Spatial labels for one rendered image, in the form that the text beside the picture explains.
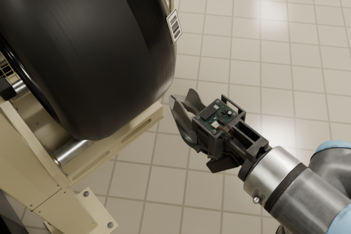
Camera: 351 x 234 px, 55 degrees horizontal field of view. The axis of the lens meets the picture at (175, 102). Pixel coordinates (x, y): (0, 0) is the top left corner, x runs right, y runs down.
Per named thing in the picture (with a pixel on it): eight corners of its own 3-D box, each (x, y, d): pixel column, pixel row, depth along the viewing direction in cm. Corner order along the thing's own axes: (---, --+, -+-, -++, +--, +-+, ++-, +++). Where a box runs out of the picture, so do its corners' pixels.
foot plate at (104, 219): (73, 266, 159) (72, 265, 157) (44, 222, 169) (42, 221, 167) (118, 225, 168) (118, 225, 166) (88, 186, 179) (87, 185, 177)
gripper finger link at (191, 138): (188, 108, 62) (223, 137, 58) (188, 114, 63) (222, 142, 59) (169, 123, 60) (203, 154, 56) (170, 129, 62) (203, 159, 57)
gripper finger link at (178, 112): (168, 80, 61) (204, 109, 56) (171, 100, 66) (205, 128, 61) (155, 90, 60) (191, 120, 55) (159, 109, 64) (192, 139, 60)
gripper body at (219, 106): (220, 90, 56) (279, 134, 50) (219, 119, 63) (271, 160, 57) (187, 117, 54) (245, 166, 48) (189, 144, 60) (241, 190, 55)
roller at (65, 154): (56, 165, 93) (60, 171, 90) (47, 153, 91) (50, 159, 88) (152, 94, 106) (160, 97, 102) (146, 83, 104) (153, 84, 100)
